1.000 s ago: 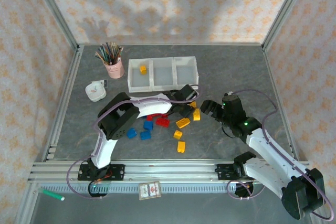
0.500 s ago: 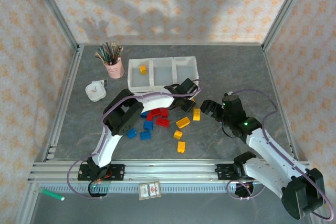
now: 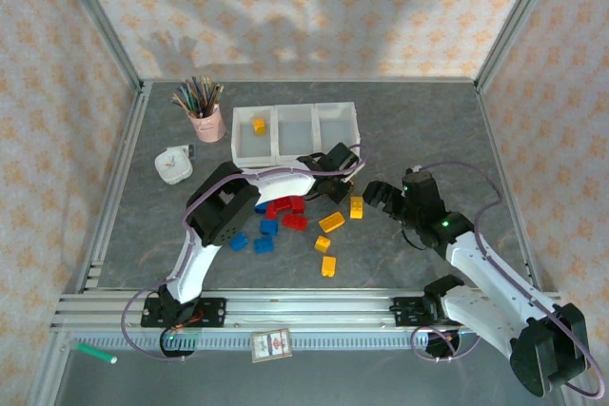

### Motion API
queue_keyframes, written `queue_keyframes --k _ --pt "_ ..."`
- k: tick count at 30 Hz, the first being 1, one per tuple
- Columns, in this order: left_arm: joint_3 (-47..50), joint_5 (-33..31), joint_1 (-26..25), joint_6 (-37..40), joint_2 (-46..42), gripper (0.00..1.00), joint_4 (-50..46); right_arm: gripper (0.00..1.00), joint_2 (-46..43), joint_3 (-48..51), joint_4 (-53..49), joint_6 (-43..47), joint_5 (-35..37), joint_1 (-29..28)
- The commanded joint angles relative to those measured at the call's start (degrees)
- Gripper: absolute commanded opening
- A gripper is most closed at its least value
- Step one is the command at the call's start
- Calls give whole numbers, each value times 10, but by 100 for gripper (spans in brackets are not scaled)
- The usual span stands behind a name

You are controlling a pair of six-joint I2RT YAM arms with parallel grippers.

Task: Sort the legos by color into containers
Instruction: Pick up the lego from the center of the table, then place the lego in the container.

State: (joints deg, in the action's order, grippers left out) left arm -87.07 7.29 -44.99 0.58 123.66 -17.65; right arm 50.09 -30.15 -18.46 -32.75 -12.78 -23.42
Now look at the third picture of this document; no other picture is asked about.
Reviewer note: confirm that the aluminium side rail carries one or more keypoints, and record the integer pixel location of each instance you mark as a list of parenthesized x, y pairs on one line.
[(116, 187), (509, 187)]

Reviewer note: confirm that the playing card box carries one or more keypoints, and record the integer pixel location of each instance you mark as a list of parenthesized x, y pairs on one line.
[(271, 345)]

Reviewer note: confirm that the green marker pen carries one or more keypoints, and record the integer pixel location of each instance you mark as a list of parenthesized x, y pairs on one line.
[(94, 353)]

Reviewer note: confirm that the aluminium frame post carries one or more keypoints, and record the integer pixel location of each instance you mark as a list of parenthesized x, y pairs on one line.
[(95, 16), (518, 16)]

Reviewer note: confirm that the pink cup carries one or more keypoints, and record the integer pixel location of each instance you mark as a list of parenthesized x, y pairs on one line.
[(209, 130)]

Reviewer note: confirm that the long yellow lego brick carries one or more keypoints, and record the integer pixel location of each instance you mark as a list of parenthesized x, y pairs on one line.
[(331, 223)]

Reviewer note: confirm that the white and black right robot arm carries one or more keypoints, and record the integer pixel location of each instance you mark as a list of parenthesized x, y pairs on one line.
[(476, 263)]

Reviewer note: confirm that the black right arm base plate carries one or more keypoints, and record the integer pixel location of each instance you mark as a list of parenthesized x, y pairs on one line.
[(404, 311)]

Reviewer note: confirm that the long red lego brick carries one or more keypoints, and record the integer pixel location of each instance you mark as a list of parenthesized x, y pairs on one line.
[(295, 221)]

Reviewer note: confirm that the bundle of coloured sticks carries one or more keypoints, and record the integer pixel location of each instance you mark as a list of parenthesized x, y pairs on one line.
[(197, 99)]

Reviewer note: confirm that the aluminium mounting rail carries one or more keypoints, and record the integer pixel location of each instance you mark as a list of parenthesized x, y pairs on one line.
[(309, 308)]

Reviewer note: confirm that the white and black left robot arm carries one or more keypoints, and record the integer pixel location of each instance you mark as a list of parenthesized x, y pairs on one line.
[(280, 185)]

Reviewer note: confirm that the blue lego brick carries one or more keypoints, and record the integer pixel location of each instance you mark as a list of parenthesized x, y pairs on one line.
[(239, 241), (261, 208), (269, 226), (263, 245)]

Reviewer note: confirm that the small dark gadget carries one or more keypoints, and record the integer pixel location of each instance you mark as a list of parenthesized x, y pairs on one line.
[(191, 150)]

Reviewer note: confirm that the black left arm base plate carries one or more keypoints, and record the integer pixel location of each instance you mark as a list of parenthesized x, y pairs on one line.
[(214, 312)]

